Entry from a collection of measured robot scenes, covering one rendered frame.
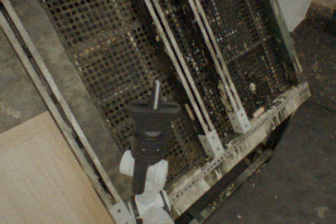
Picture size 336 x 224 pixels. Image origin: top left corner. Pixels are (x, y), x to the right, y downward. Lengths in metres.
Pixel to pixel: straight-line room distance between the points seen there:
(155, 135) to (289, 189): 1.95
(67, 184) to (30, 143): 0.21
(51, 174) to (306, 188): 2.03
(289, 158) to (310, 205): 0.44
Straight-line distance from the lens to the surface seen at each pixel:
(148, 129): 0.61
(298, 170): 2.60
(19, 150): 1.05
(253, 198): 2.32
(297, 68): 1.89
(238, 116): 1.40
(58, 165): 1.06
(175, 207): 1.26
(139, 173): 0.65
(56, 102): 1.00
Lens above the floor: 2.02
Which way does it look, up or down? 45 degrees down
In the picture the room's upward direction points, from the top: straight up
